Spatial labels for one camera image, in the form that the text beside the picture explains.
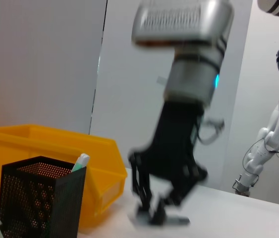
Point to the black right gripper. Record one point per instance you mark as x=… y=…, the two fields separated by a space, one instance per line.
x=176 y=148

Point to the green utility knife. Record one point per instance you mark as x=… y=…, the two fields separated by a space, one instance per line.
x=81 y=161

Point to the black mesh pen holder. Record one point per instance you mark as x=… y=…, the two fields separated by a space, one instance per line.
x=42 y=203

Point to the yellow plastic bin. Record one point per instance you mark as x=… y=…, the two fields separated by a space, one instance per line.
x=99 y=158

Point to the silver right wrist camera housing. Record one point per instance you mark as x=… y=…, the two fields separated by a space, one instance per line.
x=179 y=22

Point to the white black humanoid robot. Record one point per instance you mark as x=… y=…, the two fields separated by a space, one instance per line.
x=278 y=129

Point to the silver glitter pen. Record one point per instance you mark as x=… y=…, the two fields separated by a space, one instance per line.
x=179 y=219

